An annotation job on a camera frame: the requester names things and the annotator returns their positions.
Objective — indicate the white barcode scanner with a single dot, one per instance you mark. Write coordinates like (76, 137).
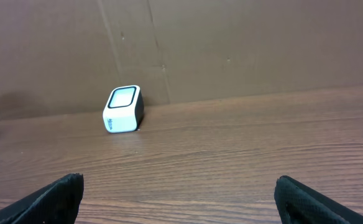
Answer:
(124, 110)

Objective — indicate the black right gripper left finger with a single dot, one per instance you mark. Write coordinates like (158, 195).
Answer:
(57, 202)

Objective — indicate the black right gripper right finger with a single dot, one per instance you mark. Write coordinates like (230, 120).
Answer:
(298, 204)

